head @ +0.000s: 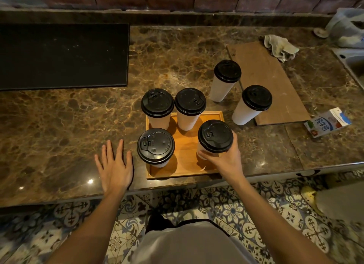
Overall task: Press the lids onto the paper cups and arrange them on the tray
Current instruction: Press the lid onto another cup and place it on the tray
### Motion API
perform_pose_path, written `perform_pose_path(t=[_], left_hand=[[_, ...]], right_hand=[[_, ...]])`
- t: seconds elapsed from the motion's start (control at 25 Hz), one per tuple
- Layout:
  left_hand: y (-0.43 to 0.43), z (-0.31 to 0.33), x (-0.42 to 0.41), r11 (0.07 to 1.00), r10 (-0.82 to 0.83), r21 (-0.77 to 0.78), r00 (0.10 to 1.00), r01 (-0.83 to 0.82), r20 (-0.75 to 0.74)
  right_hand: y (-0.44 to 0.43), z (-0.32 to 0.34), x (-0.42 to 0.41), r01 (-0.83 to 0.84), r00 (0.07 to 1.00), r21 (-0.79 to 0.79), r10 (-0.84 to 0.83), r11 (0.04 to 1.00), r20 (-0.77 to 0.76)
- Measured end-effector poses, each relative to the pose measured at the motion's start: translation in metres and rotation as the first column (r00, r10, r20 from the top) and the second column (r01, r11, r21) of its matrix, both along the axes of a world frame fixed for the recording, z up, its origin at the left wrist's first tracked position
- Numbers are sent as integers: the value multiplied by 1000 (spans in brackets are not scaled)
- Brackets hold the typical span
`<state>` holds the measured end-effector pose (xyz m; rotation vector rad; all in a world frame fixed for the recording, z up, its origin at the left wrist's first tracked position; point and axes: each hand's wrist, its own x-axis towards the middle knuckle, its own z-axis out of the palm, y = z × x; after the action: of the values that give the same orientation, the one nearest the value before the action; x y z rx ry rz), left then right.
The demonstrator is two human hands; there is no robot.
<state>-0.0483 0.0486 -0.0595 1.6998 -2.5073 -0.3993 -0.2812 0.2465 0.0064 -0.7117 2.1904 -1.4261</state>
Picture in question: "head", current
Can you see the square wooden tray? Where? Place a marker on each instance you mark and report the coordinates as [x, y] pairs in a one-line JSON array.
[[186, 153]]

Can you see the white drawer front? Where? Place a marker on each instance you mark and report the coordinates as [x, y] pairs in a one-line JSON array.
[[341, 171]]

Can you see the black rubber mat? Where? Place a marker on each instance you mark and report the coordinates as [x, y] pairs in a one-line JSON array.
[[62, 56]]

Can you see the person's light grey clothing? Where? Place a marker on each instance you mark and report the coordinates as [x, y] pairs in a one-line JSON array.
[[193, 244]]

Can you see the steel sink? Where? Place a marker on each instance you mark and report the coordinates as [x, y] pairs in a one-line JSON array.
[[354, 63]]

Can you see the person's left hand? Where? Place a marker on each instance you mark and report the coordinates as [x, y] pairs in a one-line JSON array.
[[115, 175]]

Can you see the crumpled beige rag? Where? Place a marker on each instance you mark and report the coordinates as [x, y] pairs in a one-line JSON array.
[[280, 48]]

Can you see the small round pale sink plug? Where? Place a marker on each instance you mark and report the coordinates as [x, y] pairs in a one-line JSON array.
[[321, 32]]

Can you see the person's right forearm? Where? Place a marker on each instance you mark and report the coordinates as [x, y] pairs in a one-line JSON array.
[[273, 227]]

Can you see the counter lidded cup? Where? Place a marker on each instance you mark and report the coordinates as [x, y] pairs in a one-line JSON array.
[[227, 70]]

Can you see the person's left forearm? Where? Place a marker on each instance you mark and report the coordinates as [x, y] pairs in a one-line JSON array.
[[88, 229]]

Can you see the clear plastic container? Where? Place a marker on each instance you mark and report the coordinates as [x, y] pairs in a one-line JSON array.
[[347, 28]]

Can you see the brown flat board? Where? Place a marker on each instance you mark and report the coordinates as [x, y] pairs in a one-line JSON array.
[[261, 62]]

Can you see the yellow slipper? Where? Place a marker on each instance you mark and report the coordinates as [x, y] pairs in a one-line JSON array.
[[308, 197]]

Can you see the person's black trousers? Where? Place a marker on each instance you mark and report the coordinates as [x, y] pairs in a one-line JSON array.
[[156, 222]]

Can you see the white plastic bag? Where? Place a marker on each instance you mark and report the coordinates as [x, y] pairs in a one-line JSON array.
[[341, 201]]

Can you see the white blue milk carton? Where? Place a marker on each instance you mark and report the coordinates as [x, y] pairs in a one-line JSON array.
[[327, 124]]

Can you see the person's right hand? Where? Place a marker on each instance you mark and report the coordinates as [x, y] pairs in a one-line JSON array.
[[227, 167]]

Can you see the white paper cup black lid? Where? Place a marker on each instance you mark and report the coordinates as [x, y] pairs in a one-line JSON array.
[[215, 136], [157, 103], [190, 102], [155, 146]]

